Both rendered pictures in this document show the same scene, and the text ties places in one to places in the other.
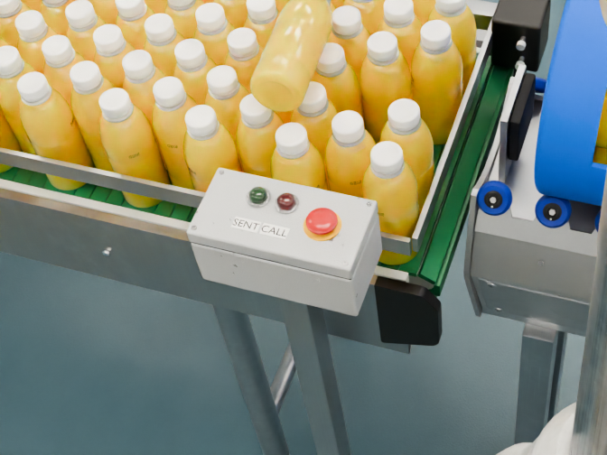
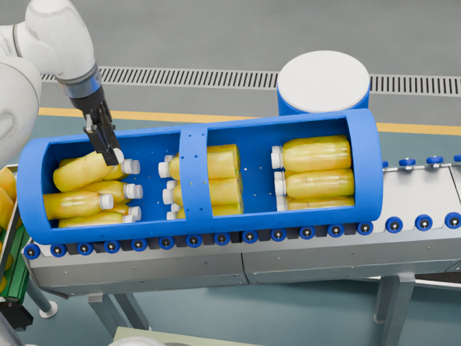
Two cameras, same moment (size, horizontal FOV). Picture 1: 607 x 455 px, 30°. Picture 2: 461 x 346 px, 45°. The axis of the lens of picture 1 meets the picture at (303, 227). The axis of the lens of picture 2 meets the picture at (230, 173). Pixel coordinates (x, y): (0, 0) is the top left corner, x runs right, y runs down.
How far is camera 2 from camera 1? 0.51 m
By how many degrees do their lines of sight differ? 13
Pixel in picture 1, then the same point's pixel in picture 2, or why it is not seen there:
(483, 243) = (38, 271)
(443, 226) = (18, 269)
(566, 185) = (48, 240)
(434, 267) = (15, 290)
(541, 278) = (69, 279)
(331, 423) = not seen: outside the picture
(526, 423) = not seen: hidden behind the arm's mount
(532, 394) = (110, 325)
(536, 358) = (100, 309)
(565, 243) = (70, 261)
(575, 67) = (26, 191)
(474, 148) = not seen: hidden behind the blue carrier
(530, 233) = (54, 261)
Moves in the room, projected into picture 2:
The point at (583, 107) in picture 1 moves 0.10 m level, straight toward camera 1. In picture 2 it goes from (35, 207) to (31, 242)
